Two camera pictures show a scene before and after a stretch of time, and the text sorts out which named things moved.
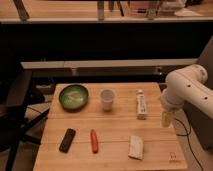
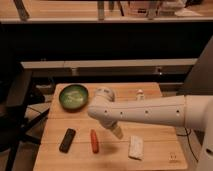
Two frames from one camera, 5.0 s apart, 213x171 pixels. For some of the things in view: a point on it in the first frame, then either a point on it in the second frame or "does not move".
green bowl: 73,97 does not move
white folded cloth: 136,147 does not move
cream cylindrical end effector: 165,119 -> 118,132
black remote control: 67,140 does not move
